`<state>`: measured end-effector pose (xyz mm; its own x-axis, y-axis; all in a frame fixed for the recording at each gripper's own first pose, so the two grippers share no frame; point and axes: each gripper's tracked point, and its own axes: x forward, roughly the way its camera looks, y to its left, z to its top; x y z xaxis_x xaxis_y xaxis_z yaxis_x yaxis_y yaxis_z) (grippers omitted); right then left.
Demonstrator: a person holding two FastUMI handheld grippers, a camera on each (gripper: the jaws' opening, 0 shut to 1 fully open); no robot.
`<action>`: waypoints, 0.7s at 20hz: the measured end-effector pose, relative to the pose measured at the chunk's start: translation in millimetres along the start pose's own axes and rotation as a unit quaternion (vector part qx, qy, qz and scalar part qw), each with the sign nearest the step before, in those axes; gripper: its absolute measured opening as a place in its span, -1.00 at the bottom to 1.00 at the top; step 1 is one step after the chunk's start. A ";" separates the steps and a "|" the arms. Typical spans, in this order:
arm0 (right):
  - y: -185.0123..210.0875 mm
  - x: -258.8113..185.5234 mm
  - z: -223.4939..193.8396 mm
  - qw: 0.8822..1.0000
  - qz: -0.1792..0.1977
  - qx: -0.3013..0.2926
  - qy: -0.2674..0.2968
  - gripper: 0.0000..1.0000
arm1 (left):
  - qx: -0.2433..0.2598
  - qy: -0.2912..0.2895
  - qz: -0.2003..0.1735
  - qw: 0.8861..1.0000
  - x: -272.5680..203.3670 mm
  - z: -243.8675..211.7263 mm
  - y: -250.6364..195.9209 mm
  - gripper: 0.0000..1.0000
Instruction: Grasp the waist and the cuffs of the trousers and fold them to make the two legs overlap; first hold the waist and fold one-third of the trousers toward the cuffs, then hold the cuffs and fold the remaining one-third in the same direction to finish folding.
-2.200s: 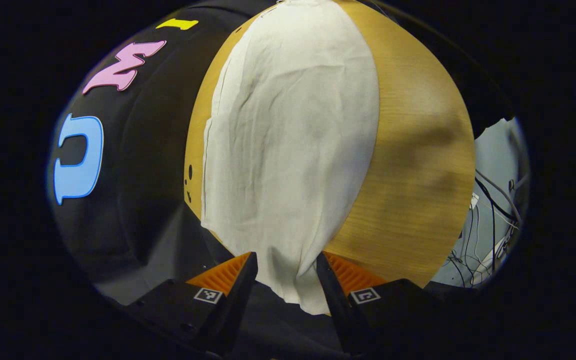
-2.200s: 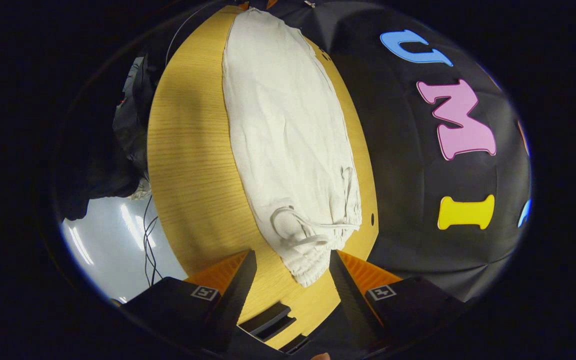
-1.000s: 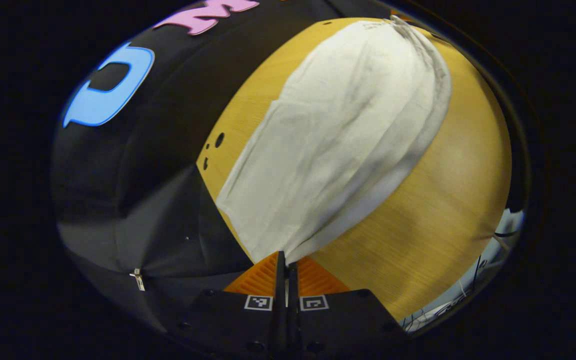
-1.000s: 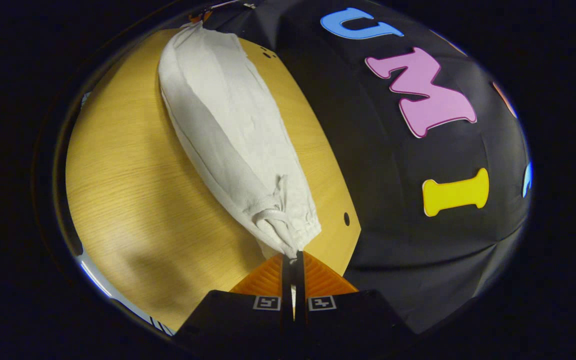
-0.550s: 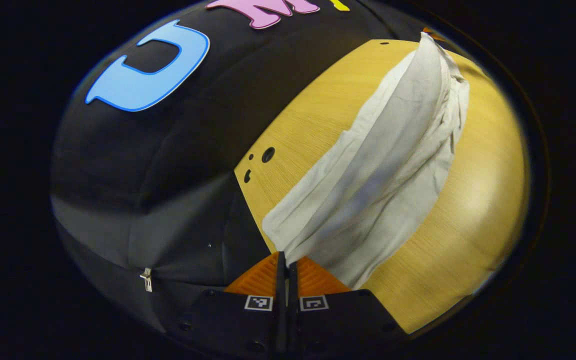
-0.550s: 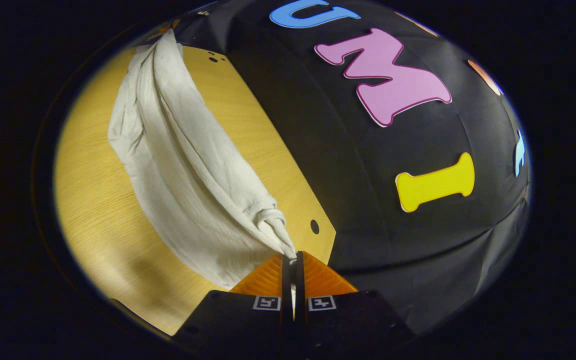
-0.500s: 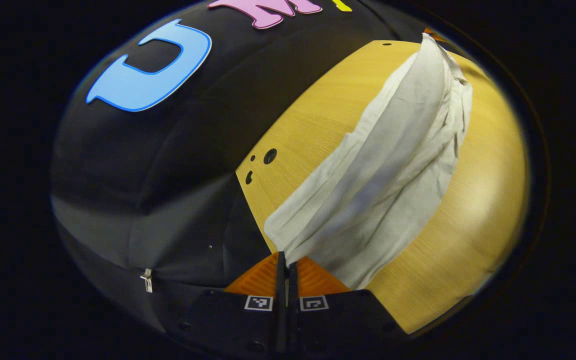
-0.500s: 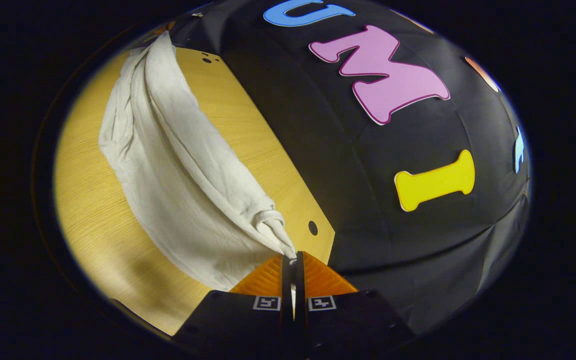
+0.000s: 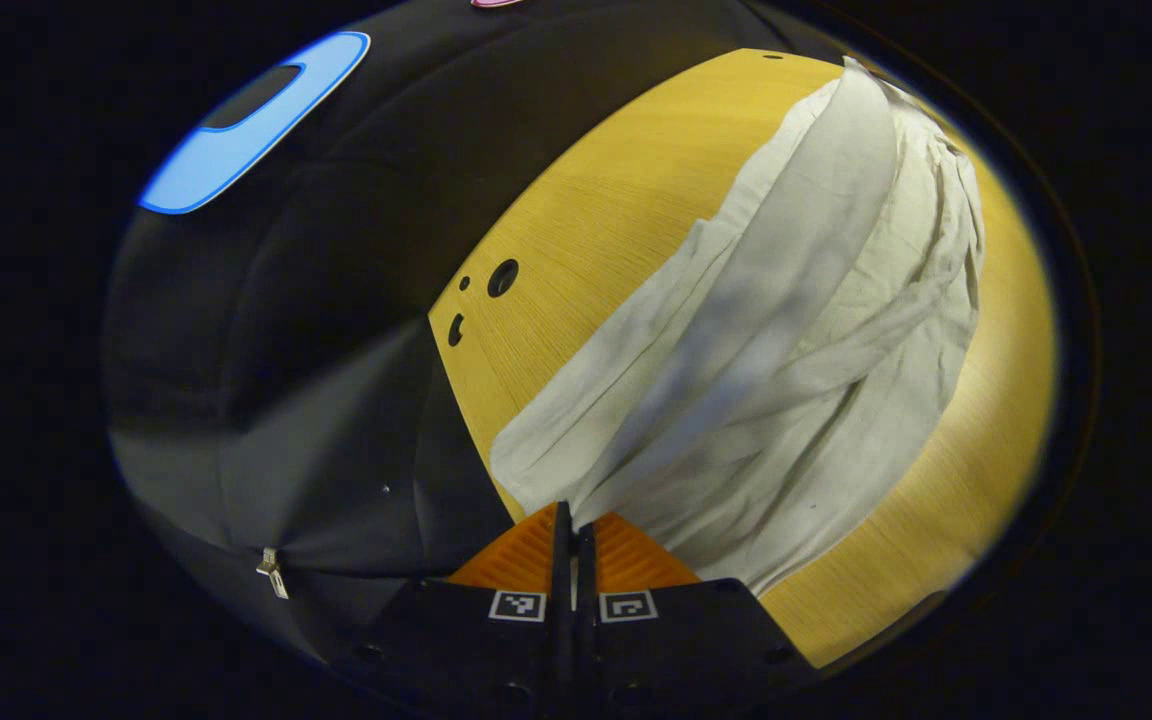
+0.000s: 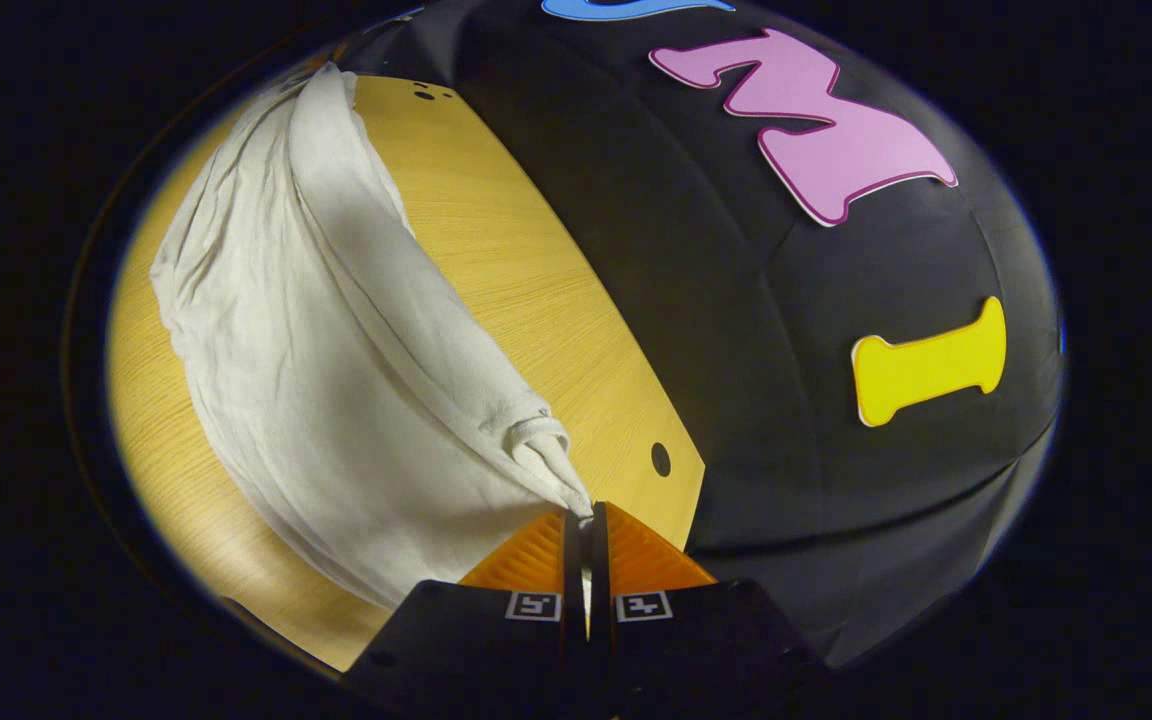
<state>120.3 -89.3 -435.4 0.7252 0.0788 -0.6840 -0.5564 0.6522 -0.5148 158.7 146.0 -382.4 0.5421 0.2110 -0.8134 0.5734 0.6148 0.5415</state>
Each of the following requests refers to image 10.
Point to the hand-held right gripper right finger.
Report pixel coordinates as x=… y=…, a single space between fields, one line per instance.
x=696 y=640

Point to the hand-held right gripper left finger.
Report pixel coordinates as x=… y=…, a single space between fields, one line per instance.
x=481 y=640

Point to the white jeans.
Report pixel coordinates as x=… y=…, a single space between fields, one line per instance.
x=336 y=380

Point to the black backdrop cloth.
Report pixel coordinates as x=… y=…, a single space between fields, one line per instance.
x=736 y=350

